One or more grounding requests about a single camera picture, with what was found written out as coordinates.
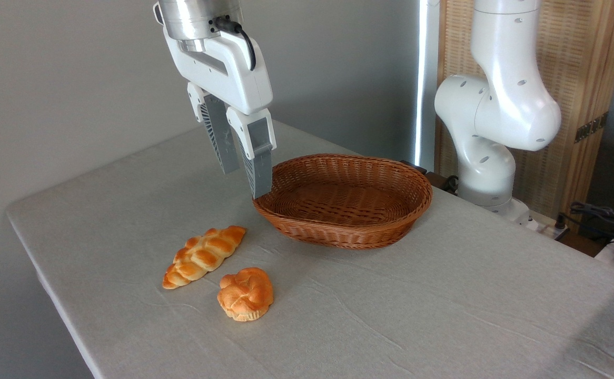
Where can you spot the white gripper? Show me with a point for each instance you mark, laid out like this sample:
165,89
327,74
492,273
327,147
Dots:
233,73

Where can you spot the round braided bread bun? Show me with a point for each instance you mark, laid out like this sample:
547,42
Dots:
246,295

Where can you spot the long braided bread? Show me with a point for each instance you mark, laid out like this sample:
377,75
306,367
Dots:
201,256

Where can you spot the brown oval wicker basket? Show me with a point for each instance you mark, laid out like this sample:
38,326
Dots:
349,210

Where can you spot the white vertical light pole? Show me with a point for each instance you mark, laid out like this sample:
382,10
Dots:
425,79

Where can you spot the grey tablecloth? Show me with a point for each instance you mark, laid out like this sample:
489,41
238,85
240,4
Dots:
391,305

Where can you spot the wooden woven folding screen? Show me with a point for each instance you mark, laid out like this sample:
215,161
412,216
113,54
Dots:
581,68

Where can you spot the black screen hinge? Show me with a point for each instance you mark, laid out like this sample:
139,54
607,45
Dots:
591,127

